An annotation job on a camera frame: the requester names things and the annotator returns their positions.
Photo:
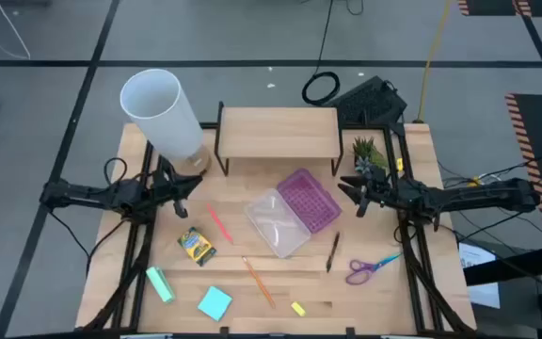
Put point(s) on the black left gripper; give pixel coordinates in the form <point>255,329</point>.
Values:
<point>165,188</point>

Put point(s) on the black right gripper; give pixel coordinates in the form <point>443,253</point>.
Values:
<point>379,190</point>

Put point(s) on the clear pencil case purple lid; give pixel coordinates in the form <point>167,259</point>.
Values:
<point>308,200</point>

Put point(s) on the yellow green crayon box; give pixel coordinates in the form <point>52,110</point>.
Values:
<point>196,246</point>

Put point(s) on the black pen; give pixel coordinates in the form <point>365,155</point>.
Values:
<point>332,252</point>

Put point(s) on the purple blue scissors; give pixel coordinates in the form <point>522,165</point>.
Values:
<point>367,267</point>

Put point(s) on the mint green stapler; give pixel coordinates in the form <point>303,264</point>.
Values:
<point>160,284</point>

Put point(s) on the blue sticky note pad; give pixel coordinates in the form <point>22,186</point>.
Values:
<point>214,303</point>

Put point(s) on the orange pencil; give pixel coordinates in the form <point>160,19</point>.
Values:
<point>258,281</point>

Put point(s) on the yellow eraser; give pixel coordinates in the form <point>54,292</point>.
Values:
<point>298,309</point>

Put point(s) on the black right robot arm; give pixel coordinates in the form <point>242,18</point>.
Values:
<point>478,195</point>

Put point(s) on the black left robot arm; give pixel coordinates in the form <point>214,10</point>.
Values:
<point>87,194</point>

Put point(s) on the succulent plant in black pot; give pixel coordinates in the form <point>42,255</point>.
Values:
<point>365,148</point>

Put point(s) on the yellow tag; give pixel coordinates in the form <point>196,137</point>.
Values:
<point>399,164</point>

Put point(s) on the white shade lamp wooden base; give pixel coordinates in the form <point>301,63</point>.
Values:
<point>158,113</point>

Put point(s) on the black perforated computer box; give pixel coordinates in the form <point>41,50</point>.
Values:
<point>370,101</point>

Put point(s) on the wooden shelf riser black legs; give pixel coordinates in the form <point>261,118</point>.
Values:
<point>278,132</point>

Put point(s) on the white paper sheet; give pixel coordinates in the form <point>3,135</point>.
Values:
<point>473,254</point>

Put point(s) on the black metal beam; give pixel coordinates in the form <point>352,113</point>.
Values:
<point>525,263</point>

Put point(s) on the large hazard-striped black mat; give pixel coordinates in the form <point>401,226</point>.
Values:
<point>534,117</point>

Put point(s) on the small hazard-striped black mat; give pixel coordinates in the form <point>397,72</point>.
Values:
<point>487,7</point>

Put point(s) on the black metal table frame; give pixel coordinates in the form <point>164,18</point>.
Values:
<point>409,254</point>

